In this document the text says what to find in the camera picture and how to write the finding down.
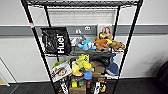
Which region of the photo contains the blue plush toy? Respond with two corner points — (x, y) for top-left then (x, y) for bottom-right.
(77, 38), (98, 52)

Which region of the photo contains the orange plush toy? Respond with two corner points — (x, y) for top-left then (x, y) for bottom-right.
(92, 33), (113, 52)

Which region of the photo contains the yellow plush toy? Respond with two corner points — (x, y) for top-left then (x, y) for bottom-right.
(71, 54), (93, 77)

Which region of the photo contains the box with printed faces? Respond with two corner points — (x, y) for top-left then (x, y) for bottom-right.
(97, 23), (114, 40)

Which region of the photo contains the blue round cup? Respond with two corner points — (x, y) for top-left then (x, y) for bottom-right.
(83, 69), (93, 81)

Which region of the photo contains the black Huel bag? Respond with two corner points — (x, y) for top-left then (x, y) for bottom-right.
(40, 26), (72, 56)

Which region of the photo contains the brown plush toy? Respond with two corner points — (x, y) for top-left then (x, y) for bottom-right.
(108, 39), (127, 52)

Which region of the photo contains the printed red white pack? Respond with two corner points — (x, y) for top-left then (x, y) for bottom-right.
(50, 61), (73, 84)

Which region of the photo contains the blue white plush shark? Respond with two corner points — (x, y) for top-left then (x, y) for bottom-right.
(104, 59), (120, 77)

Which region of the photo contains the orange white toy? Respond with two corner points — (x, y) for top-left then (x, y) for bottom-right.
(94, 77), (108, 94)

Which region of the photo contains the brown cardboard box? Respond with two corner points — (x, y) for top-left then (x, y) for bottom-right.
(69, 84), (87, 94)

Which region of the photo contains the black white printed pack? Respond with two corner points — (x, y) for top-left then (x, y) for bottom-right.
(60, 81), (70, 94)

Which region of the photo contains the black chair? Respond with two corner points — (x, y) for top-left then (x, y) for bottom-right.
(154, 59), (168, 92)

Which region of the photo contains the white wall socket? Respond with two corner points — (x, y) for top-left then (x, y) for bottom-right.
(84, 25), (92, 32)
(75, 29), (82, 36)

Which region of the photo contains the black wire shelf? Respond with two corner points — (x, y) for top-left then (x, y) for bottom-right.
(19, 0), (144, 94)

